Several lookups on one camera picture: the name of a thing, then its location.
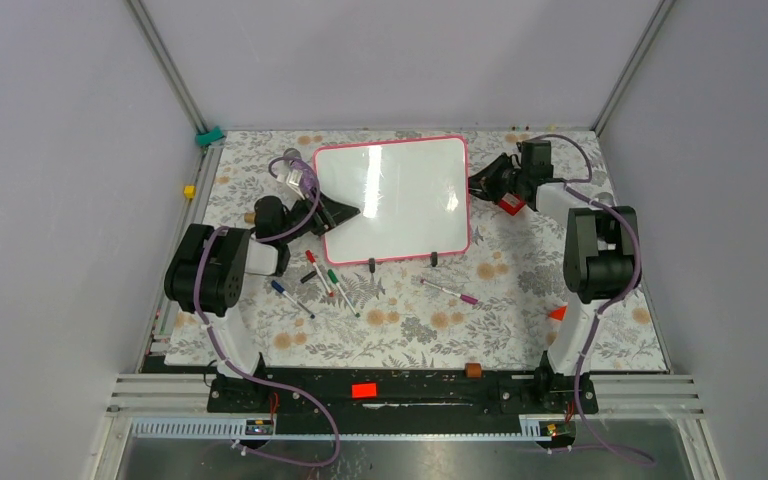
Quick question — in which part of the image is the small brown block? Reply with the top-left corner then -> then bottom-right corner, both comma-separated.
464,362 -> 483,379

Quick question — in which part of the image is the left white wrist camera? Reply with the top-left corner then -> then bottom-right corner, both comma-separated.
276,158 -> 310,198

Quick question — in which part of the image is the silver grey microphone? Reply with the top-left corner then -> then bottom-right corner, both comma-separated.
595,192 -> 616,207

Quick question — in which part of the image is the black capped marker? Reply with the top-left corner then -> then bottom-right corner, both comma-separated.
300,271 -> 318,284

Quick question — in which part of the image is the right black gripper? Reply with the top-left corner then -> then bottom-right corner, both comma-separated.
458,153 -> 528,206

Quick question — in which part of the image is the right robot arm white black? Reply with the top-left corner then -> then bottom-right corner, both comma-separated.
468,134 -> 642,412

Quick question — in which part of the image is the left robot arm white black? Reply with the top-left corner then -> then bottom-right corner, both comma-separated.
163,189 -> 361,411

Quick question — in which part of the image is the pink capped marker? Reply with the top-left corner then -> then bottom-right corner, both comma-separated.
420,278 -> 479,305

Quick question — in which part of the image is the red tape label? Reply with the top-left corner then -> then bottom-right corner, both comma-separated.
350,382 -> 378,399

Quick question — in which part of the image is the pink framed whiteboard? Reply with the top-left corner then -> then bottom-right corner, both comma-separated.
312,135 -> 471,265

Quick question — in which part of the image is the green capped marker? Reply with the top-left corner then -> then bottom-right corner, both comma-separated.
327,269 -> 360,318

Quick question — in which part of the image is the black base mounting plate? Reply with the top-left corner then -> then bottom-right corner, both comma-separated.
207,367 -> 599,433

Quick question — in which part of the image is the aluminium slotted rail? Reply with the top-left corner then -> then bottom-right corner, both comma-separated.
130,417 -> 560,442

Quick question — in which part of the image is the red rectangular frame block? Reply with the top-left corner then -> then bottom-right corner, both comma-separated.
496,193 -> 526,216

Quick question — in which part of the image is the blue capped marker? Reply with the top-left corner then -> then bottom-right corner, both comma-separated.
270,280 -> 316,319

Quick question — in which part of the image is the small red cone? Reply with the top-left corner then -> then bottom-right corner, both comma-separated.
548,305 -> 567,321

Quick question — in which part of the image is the floral patterned table mat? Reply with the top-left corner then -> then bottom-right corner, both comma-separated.
164,130 -> 670,372

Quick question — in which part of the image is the teal corner bracket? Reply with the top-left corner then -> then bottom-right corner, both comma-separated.
195,126 -> 225,148

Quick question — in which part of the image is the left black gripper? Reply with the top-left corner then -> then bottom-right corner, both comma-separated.
278,186 -> 359,244

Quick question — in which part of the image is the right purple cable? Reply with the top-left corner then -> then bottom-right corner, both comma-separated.
526,134 -> 657,468

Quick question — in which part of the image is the red capped marker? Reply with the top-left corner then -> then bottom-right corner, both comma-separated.
305,250 -> 334,298

